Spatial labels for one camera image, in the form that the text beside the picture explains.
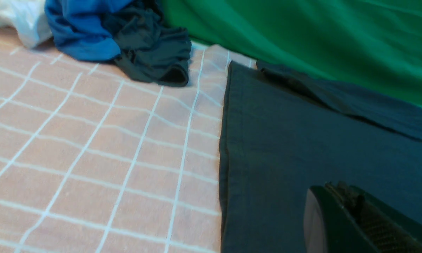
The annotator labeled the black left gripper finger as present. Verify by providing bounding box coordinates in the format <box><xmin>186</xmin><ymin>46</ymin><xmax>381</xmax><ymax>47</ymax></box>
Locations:
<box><xmin>303</xmin><ymin>182</ymin><xmax>422</xmax><ymax>253</ymax></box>

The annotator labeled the gray long-sleeved shirt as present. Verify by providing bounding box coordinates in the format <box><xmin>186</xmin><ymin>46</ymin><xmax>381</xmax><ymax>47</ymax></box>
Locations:
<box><xmin>219</xmin><ymin>61</ymin><xmax>422</xmax><ymax>253</ymax></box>

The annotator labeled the green backdrop cloth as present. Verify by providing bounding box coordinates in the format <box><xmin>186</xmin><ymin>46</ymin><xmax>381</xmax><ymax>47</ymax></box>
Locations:
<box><xmin>161</xmin><ymin>0</ymin><xmax>422</xmax><ymax>107</ymax></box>

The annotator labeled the dark gray crumpled garment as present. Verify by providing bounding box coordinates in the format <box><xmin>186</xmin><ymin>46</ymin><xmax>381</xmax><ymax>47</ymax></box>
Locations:
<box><xmin>101</xmin><ymin>0</ymin><xmax>192</xmax><ymax>87</ymax></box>

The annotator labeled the pink checkered tablecloth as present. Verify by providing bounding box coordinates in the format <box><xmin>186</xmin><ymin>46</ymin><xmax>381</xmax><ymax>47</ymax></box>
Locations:
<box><xmin>0</xmin><ymin>28</ymin><xmax>255</xmax><ymax>253</ymax></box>

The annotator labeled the blue crumpled garment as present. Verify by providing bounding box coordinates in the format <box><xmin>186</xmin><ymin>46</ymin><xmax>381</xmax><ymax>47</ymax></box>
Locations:
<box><xmin>45</xmin><ymin>0</ymin><xmax>131</xmax><ymax>62</ymax></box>

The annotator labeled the white crumpled cloth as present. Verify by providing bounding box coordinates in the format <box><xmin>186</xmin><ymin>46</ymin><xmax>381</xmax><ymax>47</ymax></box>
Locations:
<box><xmin>0</xmin><ymin>0</ymin><xmax>52</xmax><ymax>48</ymax></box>

